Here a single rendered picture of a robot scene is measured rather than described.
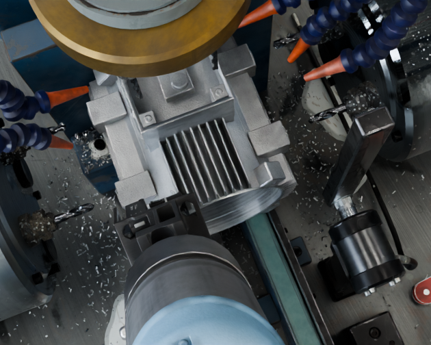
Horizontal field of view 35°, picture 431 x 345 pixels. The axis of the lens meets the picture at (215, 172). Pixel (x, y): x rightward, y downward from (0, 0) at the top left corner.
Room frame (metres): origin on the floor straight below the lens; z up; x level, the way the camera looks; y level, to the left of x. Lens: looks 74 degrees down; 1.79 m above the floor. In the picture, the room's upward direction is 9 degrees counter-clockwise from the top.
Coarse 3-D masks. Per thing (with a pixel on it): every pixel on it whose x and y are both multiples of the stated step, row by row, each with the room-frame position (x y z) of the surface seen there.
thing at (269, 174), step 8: (96, 72) 0.34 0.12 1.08; (96, 80) 0.34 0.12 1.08; (104, 80) 0.33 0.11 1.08; (112, 80) 0.33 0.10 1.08; (256, 168) 0.20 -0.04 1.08; (264, 168) 0.20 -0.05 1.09; (272, 168) 0.20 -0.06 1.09; (280, 168) 0.20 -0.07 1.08; (256, 176) 0.20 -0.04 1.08; (264, 176) 0.19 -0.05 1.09; (272, 176) 0.19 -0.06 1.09; (280, 176) 0.19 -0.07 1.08; (264, 184) 0.18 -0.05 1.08; (272, 184) 0.19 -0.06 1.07; (272, 208) 0.19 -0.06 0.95
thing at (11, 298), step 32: (0, 128) 0.33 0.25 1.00; (0, 160) 0.26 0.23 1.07; (0, 192) 0.21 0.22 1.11; (32, 192) 0.25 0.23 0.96; (0, 224) 0.17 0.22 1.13; (32, 224) 0.18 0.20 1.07; (0, 256) 0.14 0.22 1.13; (32, 256) 0.15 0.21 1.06; (0, 288) 0.11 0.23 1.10; (32, 288) 0.11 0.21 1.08; (0, 320) 0.09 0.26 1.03
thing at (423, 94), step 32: (320, 0) 0.41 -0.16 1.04; (384, 0) 0.33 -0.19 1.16; (352, 32) 0.34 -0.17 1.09; (416, 32) 0.30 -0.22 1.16; (384, 64) 0.28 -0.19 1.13; (416, 64) 0.27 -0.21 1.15; (352, 96) 0.27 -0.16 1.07; (384, 96) 0.26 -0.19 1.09; (416, 96) 0.24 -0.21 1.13; (416, 128) 0.22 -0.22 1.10
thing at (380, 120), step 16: (368, 112) 0.19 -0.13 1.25; (384, 112) 0.19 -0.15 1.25; (352, 128) 0.18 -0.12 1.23; (368, 128) 0.18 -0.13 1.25; (384, 128) 0.17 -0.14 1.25; (352, 144) 0.18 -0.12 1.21; (368, 144) 0.17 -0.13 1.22; (336, 160) 0.19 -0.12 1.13; (352, 160) 0.17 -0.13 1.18; (368, 160) 0.17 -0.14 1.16; (336, 176) 0.18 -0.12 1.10; (352, 176) 0.17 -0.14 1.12; (336, 192) 0.17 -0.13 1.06; (352, 192) 0.17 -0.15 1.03; (336, 208) 0.16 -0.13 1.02
